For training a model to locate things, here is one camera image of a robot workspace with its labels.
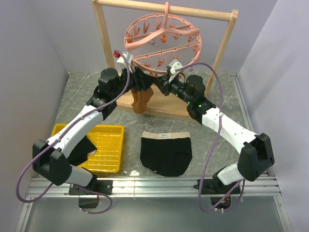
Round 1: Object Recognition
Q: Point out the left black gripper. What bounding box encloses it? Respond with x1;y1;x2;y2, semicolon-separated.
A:
112;64;157;100

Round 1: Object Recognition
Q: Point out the yellow plastic tray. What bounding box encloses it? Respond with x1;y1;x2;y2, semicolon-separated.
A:
55;125;124;174

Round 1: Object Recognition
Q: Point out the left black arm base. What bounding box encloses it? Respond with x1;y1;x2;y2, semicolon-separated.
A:
68;179;113;212

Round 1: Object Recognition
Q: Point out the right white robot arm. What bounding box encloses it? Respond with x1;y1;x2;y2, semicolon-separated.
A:
155;75;275;193

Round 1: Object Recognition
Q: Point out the brown underwear striped waistband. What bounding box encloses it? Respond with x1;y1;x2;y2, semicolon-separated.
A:
131;87;154;114

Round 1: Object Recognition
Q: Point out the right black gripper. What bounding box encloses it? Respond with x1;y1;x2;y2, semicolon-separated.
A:
154;74;193;105

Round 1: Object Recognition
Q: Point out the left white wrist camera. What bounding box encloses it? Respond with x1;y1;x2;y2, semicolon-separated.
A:
113;50;133;72

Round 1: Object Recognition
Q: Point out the black underwear in tray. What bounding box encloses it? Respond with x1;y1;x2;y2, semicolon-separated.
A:
68;136;97;166

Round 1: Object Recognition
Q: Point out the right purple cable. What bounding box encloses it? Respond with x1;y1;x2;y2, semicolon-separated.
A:
178;62;246;213

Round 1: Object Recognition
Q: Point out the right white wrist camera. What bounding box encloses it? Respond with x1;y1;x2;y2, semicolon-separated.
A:
169;58;183;83

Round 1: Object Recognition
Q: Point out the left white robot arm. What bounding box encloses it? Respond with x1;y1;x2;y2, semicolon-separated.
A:
32;67;156;194

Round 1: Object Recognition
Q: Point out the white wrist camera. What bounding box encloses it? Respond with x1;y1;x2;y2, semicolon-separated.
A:
113;50;133;72
169;58;183;83

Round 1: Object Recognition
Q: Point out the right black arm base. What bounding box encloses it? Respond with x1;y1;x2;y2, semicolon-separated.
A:
192;177;251;213

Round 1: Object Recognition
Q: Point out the black underwear beige waistband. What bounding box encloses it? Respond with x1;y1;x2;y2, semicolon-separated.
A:
140;131;192;177

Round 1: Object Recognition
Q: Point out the wooden hanging rack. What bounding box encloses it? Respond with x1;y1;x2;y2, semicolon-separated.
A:
91;0;239;119

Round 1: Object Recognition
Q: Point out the pink round clip hanger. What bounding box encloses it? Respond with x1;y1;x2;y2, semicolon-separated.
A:
124;2;202;77

